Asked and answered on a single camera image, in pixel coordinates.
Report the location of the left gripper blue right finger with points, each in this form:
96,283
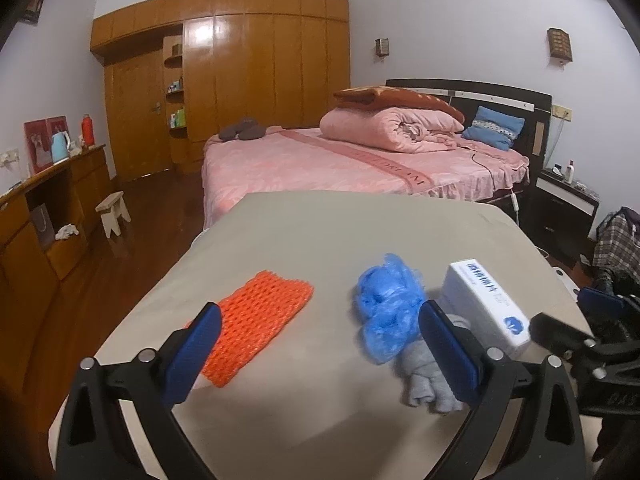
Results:
546,441

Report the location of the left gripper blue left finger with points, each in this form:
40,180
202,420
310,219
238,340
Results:
94,441

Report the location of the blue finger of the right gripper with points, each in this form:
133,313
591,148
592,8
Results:
594,302

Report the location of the grey sock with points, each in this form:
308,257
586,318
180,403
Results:
425,385

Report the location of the white medicine box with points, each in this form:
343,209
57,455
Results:
495,319

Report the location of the blue plastic bag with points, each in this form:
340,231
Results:
388,298

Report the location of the black white nightstand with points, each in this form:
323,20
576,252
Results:
558,217

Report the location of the white lotion bottle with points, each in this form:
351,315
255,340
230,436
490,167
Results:
569,172

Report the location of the white blanket controller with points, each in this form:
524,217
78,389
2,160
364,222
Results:
515,206

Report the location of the blue pillow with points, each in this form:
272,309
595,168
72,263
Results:
493,128

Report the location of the white cloth in desk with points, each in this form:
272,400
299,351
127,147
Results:
66,232

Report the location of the wooden sideboard desk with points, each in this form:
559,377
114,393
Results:
33,262

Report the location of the beige table cloth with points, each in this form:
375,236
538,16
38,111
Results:
312,404

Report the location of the small white wooden stool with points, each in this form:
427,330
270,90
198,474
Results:
111,210

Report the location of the dark wooden headboard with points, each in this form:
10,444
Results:
467,96

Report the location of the folded pink quilt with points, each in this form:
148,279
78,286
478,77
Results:
395,129

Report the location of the red brown patterned pillow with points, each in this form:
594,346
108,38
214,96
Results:
376,98

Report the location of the light blue electric kettle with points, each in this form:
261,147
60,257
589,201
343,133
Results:
60,146

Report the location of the red thermos bottle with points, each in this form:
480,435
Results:
87,131

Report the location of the red picture box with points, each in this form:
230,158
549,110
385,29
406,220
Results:
38,134

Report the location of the bed with pink sheet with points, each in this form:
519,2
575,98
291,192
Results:
303,160

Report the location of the grey slippers on bed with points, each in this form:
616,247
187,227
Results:
245,130

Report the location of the wooden wardrobe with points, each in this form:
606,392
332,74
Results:
178,71

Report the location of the wall power outlet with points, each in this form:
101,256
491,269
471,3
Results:
561,112

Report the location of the brown wall lamp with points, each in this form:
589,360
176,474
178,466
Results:
559,45

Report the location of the small wall switch lamp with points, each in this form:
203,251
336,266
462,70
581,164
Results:
382,47

